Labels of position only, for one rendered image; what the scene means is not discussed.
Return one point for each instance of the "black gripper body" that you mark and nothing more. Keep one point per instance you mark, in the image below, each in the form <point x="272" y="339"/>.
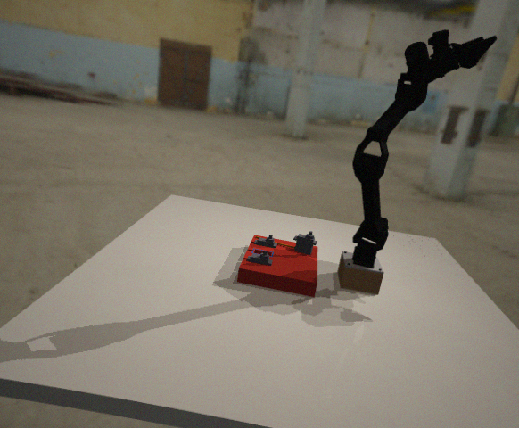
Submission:
<point x="463" y="56"/>

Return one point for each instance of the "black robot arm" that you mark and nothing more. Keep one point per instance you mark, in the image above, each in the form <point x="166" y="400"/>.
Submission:
<point x="368" y="169"/>

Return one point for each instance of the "grey micro servo with orange cable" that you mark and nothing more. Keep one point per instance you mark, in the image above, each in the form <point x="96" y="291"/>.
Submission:
<point x="304" y="243"/>

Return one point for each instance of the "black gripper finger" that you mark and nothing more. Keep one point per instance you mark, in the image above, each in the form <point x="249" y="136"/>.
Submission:
<point x="481" y="47"/>
<point x="471" y="41"/>

